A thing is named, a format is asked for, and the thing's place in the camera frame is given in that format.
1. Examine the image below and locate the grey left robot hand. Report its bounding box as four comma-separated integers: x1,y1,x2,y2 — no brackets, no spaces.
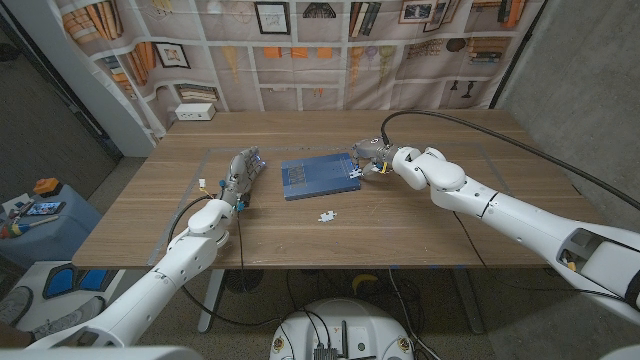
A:
219,146,267,211

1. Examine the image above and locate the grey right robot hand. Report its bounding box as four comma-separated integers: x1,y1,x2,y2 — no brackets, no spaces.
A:
351,138,401,179

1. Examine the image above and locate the blue notebook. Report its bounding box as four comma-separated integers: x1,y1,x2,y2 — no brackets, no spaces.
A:
280,152,362,202

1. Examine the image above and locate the white power outlet box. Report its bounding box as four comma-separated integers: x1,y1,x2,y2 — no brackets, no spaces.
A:
174,102,217,122

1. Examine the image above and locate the black round fan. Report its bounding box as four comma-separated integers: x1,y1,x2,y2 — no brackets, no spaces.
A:
223,268,265,295

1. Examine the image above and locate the printed bookshelf backdrop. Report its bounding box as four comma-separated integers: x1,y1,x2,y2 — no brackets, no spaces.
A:
53,0,546,139

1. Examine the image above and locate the white table leg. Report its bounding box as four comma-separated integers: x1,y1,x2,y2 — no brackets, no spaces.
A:
197,268,226,334

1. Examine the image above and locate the yellow curved object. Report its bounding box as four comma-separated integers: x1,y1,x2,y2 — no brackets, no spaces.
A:
351,273,380,295

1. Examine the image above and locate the black backdrop pole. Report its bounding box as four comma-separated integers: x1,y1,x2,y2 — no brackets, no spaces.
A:
488,0,549,110

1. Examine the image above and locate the grey table leg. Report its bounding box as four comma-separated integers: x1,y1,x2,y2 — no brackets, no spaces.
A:
452,267,485,335

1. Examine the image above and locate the white robot torso base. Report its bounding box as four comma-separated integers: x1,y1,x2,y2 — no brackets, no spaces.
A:
268,298,415,360

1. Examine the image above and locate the orange and black block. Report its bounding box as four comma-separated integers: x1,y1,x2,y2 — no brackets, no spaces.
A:
32,177,64,198

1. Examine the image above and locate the blue-grey stool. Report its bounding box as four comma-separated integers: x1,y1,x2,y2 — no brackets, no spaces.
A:
0,184,104,269

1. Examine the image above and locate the black smartphone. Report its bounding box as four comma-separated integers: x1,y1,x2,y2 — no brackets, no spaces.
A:
27,200,67,217

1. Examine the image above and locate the white and blue case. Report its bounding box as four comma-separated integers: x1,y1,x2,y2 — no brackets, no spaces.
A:
9,260,129,321

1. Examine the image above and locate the grey shoe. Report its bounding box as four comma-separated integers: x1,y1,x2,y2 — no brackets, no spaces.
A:
0,285,36,327
30,295,107,341

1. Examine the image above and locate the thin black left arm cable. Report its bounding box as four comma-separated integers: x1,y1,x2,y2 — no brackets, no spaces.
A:
236,209,251,294

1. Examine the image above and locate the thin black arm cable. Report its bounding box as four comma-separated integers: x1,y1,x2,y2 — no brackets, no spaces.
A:
236,209,251,294
452,211,626,301

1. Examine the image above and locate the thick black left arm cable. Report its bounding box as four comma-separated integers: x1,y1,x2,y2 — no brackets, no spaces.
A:
167,194,296,360

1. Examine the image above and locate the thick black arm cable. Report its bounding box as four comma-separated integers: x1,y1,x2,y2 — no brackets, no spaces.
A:
167,194,296,360
379,110,640,211

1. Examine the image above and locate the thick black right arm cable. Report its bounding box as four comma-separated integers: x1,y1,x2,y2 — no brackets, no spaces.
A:
379,110,640,211

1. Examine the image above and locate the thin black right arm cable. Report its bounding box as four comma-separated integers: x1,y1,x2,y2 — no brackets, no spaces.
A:
452,211,626,301

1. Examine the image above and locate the colourful handled tool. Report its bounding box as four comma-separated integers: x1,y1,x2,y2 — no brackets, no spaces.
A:
0,215,60,240

